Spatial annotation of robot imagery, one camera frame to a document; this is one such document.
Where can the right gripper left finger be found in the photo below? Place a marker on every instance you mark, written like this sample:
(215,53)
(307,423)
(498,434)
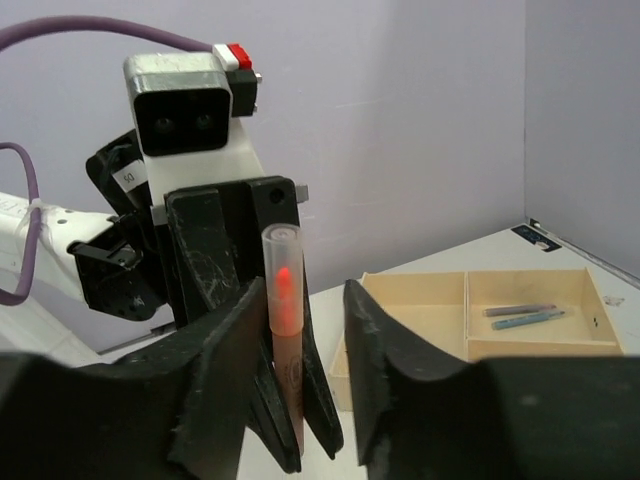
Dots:
(176,409)

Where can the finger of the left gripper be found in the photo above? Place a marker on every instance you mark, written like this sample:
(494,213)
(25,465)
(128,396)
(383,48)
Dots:
(320,411)
(269,418)

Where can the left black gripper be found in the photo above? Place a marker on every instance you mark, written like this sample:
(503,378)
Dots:
(210,240)

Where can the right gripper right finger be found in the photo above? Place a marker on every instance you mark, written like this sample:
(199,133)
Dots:
(421,413)

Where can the orange highlighter pen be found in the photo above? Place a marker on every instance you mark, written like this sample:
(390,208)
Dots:
(284,274)

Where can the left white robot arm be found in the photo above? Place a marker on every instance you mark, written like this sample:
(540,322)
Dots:
(112,263)

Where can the blue pen in box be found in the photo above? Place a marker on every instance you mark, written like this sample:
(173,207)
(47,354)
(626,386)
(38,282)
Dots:
(529,319)

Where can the purple pen in box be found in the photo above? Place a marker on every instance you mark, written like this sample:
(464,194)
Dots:
(517,310)

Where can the left black corner label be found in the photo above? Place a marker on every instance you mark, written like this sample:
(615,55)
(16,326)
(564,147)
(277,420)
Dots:
(536,238)

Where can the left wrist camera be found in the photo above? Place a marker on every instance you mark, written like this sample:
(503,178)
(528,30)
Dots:
(188,109)

